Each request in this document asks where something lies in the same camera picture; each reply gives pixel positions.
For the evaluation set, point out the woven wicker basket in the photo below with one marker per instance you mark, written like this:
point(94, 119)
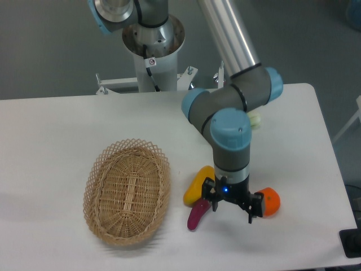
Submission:
point(127, 192)

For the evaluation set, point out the white frame at right edge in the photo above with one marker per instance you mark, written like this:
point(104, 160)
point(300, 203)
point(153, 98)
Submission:
point(350, 126)

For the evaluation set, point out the orange mandarin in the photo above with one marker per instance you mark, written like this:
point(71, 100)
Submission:
point(272, 201)

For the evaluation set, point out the black box at table edge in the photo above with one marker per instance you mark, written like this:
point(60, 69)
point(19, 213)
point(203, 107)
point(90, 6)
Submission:
point(350, 239)

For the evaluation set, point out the yellow mango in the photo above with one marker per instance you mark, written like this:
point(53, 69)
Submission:
point(193, 193)

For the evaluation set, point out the blue object top right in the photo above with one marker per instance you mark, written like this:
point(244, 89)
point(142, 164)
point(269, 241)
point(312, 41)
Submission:
point(353, 14)

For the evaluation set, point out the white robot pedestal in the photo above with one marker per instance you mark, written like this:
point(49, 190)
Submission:
point(155, 54)

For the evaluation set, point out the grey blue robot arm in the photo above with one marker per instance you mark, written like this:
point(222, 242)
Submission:
point(221, 115)

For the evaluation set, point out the green bok choy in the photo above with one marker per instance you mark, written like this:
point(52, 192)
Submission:
point(255, 119)

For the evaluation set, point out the purple sweet potato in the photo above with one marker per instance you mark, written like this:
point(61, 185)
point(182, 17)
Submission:
point(197, 212)

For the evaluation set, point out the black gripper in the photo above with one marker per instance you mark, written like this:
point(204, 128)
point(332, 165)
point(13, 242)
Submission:
point(236, 193)

